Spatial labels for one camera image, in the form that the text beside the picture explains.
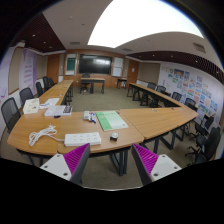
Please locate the row of black chairs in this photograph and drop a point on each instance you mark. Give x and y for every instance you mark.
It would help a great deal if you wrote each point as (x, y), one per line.
(10, 111)
(208, 143)

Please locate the wooden lectern desk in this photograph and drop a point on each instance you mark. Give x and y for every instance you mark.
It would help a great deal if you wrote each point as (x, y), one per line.
(93, 79)

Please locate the long wooden conference table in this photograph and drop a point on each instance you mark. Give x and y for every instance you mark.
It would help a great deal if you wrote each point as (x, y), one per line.
(153, 95)
(58, 89)

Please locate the red whiteboard marker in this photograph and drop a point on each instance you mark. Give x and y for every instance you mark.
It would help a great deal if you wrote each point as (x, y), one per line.
(89, 117)

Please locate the whiteboard with green sheet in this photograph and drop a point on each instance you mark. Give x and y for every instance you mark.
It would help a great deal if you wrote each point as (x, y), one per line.
(70, 64)

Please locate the plain white wall board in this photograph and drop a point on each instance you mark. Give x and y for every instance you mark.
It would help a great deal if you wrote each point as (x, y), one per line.
(118, 66)

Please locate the purple wall banner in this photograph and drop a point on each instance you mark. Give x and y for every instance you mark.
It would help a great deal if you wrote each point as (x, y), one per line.
(27, 70)
(6, 76)

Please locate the blue whiteboard marker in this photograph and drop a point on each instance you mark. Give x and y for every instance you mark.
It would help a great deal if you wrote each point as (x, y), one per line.
(94, 119)
(92, 116)

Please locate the wooden door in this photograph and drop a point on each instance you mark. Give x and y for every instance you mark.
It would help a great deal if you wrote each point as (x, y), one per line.
(53, 68)
(133, 71)

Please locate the black pen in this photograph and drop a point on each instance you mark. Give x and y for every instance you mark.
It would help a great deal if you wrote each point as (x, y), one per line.
(57, 116)

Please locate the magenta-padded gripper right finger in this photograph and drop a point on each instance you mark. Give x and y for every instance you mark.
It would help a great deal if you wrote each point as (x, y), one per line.
(163, 166)

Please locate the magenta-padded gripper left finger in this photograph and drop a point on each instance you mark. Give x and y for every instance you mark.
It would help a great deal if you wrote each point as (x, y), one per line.
(58, 165)

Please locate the small wooden side desk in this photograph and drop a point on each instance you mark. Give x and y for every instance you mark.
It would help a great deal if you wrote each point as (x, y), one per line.
(122, 79)

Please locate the white power strip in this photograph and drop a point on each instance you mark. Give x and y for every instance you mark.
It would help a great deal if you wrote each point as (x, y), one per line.
(82, 139)

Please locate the white paper sheets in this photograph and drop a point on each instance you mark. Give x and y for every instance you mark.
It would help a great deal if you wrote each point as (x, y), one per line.
(51, 101)

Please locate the large black wall screen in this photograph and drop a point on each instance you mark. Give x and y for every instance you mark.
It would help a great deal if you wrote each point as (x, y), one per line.
(95, 64)

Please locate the white remote control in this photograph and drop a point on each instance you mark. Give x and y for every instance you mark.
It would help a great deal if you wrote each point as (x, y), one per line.
(86, 115)

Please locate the bright ceiling light panel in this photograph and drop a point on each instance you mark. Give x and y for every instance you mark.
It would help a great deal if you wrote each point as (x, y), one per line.
(143, 21)

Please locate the green and white booklet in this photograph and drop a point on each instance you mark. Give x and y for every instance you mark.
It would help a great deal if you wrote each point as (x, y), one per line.
(111, 120)

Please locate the black office chair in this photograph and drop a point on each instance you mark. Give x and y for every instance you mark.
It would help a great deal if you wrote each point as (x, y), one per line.
(85, 85)

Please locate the colourful wall posters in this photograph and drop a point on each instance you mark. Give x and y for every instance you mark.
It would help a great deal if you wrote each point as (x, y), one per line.
(193, 88)

